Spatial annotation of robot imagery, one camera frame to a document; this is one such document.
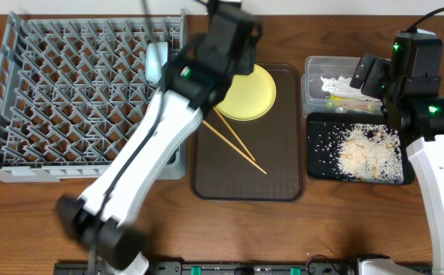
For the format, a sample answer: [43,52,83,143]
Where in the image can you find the white tissue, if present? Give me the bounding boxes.
[320,76,376,101]

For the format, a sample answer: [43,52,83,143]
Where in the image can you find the green orange snack wrapper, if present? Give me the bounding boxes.
[326,95,381,114]

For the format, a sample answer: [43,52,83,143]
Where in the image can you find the yellow round plate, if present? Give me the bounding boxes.
[216,65,277,121]

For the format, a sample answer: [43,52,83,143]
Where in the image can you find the wooden chopstick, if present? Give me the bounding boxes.
[203,120,267,175]
[213,107,255,161]

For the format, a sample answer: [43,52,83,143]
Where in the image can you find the light blue bowl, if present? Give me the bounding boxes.
[144,41,169,84]

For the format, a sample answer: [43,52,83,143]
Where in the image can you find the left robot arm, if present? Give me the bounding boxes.
[56,1,262,274]

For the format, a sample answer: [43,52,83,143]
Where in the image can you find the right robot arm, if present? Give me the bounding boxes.
[350,31,444,274]

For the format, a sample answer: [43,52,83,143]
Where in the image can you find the black waste tray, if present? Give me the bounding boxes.
[306,111,416,186]

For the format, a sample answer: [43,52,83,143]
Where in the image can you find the clear plastic bin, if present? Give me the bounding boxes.
[300,55,385,118]

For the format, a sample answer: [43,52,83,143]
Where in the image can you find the spilled rice pile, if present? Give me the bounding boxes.
[313,122,405,183]

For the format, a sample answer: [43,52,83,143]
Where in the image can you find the brown serving tray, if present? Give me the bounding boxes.
[190,63,305,202]

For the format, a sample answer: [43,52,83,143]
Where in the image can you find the grey plastic dish rack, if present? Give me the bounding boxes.
[0,10,190,183]

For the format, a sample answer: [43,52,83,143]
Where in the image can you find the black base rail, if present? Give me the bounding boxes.
[53,262,432,275]

